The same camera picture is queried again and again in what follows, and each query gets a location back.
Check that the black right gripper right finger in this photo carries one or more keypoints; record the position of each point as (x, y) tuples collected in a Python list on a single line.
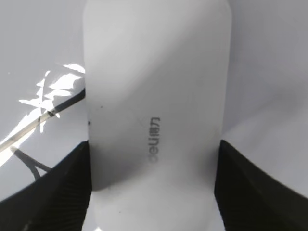
[(249, 199)]

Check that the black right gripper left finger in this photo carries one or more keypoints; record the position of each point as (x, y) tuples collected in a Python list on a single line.
[(58, 201)]

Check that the white whiteboard eraser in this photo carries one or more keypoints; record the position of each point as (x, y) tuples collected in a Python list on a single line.
[(156, 76)]

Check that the grey framed whiteboard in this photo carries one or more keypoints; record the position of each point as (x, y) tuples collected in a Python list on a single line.
[(43, 105)]

